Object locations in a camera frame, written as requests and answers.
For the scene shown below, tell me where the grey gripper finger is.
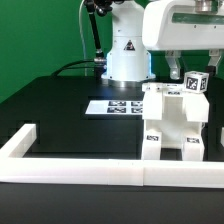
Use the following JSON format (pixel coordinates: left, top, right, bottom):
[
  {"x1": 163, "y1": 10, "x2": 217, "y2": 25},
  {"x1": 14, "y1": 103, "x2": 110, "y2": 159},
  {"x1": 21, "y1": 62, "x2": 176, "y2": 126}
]
[
  {"x1": 165, "y1": 50, "x2": 181, "y2": 80},
  {"x1": 206, "y1": 49, "x2": 223, "y2": 74}
]

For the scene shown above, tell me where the white chair seat part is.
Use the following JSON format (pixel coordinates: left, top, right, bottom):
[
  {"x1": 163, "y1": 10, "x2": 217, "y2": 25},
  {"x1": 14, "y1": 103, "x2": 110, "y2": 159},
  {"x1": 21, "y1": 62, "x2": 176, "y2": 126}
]
[{"x1": 143, "y1": 89, "x2": 205, "y2": 149}]

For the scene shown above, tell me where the white chair back frame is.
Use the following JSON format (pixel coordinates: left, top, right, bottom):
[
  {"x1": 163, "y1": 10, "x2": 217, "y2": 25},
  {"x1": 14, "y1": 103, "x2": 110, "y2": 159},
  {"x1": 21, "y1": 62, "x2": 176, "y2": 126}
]
[{"x1": 142, "y1": 82, "x2": 209, "y2": 122}]

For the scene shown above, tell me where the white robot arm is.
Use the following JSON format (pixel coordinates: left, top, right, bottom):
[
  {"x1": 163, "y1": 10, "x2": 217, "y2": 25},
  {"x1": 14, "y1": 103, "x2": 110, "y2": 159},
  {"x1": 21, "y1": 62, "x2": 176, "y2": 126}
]
[{"x1": 102, "y1": 0, "x2": 224, "y2": 86}]

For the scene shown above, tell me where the grey thin cable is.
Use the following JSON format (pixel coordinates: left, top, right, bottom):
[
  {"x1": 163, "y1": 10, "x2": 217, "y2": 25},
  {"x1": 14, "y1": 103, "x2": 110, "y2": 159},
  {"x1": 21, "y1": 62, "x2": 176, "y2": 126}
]
[{"x1": 78, "y1": 0, "x2": 88, "y2": 76}]

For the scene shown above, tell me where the white fiducial marker sheet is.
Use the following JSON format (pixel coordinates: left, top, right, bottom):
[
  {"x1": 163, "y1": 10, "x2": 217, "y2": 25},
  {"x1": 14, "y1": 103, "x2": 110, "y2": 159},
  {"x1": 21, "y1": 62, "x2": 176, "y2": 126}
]
[{"x1": 86, "y1": 100, "x2": 142, "y2": 115}]

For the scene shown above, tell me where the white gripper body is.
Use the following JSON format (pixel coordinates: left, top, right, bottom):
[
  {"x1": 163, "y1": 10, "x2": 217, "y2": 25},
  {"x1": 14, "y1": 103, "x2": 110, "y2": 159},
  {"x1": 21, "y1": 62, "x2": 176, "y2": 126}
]
[{"x1": 142, "y1": 0, "x2": 224, "y2": 51}]

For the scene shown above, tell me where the white tagged cube nut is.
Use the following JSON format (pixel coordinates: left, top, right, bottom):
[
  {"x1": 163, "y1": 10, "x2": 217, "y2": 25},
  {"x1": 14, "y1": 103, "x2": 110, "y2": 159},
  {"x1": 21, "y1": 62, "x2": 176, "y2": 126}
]
[
  {"x1": 220, "y1": 127, "x2": 224, "y2": 148},
  {"x1": 184, "y1": 71, "x2": 209, "y2": 93}
]

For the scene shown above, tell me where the white U-shaped obstacle fence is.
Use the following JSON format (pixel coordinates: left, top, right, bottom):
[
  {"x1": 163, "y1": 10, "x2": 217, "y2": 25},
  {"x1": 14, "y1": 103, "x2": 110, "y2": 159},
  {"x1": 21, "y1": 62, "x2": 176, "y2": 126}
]
[{"x1": 0, "y1": 124, "x2": 224, "y2": 188}]

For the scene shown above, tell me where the black cable bundle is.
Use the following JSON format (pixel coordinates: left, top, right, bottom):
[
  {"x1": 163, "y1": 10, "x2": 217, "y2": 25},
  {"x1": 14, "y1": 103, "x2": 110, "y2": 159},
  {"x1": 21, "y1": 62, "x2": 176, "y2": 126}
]
[{"x1": 50, "y1": 59, "x2": 108, "y2": 78}]

